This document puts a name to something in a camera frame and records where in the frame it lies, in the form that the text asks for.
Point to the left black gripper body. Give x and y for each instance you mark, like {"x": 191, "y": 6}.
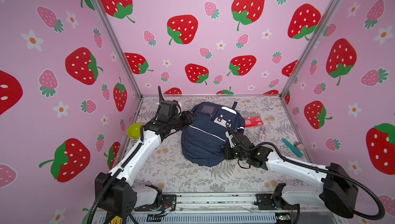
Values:
{"x": 179, "y": 122}

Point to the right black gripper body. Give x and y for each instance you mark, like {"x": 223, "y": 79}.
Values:
{"x": 230, "y": 153}

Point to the red small card pack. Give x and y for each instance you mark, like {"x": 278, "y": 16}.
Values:
{"x": 253, "y": 122}

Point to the navy blue student backpack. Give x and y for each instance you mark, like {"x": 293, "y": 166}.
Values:
{"x": 203, "y": 140}

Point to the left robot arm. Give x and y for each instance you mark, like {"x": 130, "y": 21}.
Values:
{"x": 114, "y": 191}

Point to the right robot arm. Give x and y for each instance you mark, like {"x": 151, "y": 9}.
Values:
{"x": 332, "y": 187}

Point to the green lid clear jar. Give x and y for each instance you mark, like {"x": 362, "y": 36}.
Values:
{"x": 134, "y": 131}

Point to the teal pen case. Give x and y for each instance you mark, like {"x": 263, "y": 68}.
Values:
{"x": 298, "y": 153}

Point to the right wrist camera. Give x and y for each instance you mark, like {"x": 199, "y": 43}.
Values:
{"x": 230, "y": 137}

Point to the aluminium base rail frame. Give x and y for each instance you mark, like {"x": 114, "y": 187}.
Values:
{"x": 221, "y": 208}

